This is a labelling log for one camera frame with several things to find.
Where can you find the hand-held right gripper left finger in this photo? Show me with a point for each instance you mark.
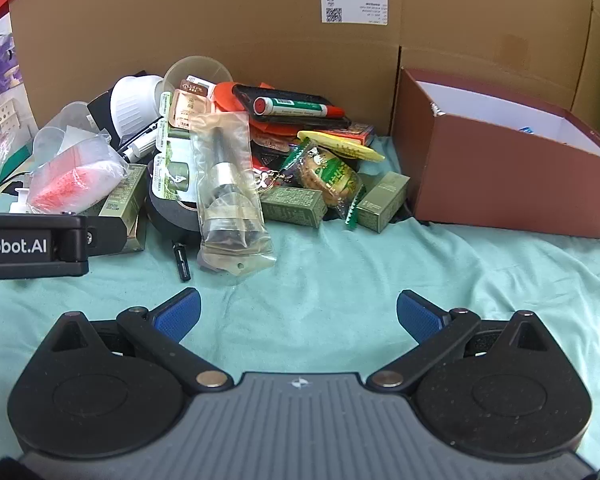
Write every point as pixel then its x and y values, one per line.
pixel 180 312

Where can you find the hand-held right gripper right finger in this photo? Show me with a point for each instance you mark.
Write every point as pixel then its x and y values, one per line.
pixel 420 314

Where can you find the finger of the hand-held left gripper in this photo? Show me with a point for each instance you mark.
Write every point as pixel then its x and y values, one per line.
pixel 107 235

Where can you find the gold-green tall box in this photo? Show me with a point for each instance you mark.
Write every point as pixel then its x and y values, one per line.
pixel 125 195

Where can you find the clear bag with red item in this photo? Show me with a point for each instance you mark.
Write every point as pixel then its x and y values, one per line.
pixel 65 180

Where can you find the clear plastic cup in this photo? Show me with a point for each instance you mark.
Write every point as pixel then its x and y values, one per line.
pixel 70 120

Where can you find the brown box with white inside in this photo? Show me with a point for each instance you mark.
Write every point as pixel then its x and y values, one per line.
pixel 480 175

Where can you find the white pump bottle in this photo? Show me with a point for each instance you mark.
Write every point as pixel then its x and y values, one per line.
pixel 19 201

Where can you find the black tape roll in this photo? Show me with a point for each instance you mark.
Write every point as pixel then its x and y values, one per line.
pixel 167 216

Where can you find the black and white pen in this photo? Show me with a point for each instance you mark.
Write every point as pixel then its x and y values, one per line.
pixel 140 147

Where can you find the green tea packet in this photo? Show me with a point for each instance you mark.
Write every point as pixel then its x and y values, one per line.
pixel 175 170

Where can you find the teal cloth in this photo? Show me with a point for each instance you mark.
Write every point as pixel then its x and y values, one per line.
pixel 330 270

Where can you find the small green box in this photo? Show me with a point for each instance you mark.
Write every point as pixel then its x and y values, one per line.
pixel 292 206
pixel 382 201

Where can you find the white plastic basket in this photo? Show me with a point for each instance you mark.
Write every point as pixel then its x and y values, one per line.
pixel 0 125

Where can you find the clear bag with metal tool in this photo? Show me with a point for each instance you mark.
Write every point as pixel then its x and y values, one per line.
pixel 225 175

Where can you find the white ribbed cup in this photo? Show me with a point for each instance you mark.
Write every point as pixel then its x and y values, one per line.
pixel 130 105

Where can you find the pink sachet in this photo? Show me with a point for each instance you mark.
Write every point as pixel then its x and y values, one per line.
pixel 187 108

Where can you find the green cookie snack packet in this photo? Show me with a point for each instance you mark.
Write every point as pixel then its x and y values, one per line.
pixel 325 172

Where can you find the brown sachet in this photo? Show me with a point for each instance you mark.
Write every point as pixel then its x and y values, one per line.
pixel 200 86

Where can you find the orange perforated plastic piece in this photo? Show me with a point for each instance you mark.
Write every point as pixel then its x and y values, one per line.
pixel 225 97

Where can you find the dark red packet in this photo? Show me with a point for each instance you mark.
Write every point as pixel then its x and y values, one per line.
pixel 270 155

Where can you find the clear round plastic lid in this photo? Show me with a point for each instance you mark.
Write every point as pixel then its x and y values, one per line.
pixel 195 70

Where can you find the yellow packet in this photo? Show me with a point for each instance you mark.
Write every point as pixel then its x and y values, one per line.
pixel 340 144

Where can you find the red card box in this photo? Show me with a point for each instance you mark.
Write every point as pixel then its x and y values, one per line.
pixel 360 135

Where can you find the black phone case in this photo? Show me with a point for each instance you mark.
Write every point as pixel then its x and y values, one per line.
pixel 280 91

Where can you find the marker with red cap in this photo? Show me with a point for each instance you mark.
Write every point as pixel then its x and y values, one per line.
pixel 295 106

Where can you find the brown cardboard backdrop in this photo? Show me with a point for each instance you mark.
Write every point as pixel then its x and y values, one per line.
pixel 230 20

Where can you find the white printed label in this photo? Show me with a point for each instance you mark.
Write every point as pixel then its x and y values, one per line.
pixel 355 7

